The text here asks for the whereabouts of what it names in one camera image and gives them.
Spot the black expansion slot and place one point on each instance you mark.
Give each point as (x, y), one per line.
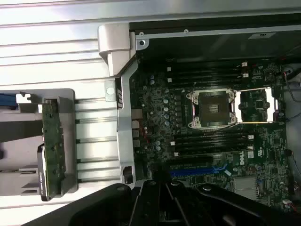
(188, 160)

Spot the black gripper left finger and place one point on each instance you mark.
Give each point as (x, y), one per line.
(94, 207)

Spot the grey parts rack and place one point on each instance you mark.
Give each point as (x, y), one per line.
(70, 141)

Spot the blue expansion slot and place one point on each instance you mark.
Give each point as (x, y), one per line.
(192, 173)

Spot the silver chipset heatsink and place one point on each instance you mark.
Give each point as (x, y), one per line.
(244, 189)

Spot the CPU socket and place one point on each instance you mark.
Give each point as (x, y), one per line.
(212, 108)

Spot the green motherboard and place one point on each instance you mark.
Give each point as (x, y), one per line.
(270, 153)

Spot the hard disk with blue carrier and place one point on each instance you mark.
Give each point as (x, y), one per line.
(7, 101)

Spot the open dark PC case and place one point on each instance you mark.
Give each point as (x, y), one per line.
(124, 131)

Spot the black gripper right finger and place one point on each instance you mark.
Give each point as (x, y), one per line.
(211, 207)

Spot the metal socket cover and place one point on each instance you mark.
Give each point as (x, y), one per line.
(257, 106)

